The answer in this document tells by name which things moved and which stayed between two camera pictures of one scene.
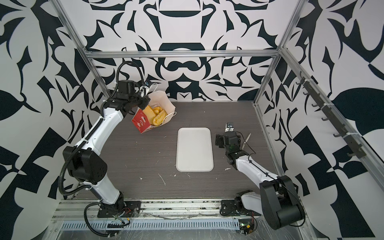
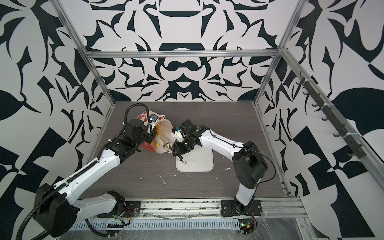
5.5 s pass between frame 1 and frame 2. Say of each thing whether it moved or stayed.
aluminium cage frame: stayed
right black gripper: moved
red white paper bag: moved
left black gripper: moved
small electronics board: stayed
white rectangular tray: stayed
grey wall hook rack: stayed
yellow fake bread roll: moved
